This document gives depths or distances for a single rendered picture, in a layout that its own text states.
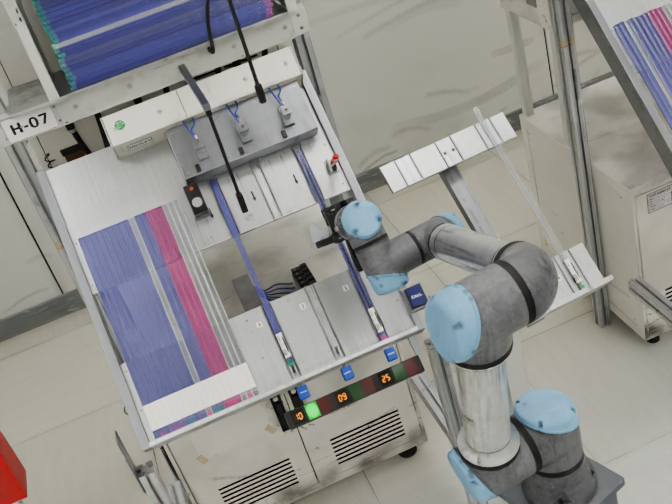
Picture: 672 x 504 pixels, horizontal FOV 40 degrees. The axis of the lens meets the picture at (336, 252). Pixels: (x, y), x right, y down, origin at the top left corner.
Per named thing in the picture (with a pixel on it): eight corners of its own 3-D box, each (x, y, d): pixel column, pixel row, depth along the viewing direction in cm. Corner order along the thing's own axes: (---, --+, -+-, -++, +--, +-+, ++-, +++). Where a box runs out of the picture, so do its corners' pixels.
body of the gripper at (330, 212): (349, 198, 207) (358, 193, 195) (364, 234, 207) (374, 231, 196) (318, 211, 206) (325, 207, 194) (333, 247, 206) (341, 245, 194)
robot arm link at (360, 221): (356, 248, 179) (337, 209, 179) (347, 250, 190) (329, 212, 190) (392, 230, 180) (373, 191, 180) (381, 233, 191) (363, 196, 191)
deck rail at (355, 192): (422, 332, 222) (425, 327, 216) (414, 335, 221) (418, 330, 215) (304, 79, 237) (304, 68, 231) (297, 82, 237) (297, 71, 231)
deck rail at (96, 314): (155, 448, 212) (150, 447, 206) (146, 452, 212) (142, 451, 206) (50, 178, 228) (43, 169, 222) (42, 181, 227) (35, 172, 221)
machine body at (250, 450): (432, 455, 280) (386, 294, 248) (217, 553, 271) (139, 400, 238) (360, 341, 335) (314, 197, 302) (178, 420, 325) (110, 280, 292)
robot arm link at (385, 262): (430, 272, 184) (406, 223, 183) (382, 298, 181) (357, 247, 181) (418, 274, 192) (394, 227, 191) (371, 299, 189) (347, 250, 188)
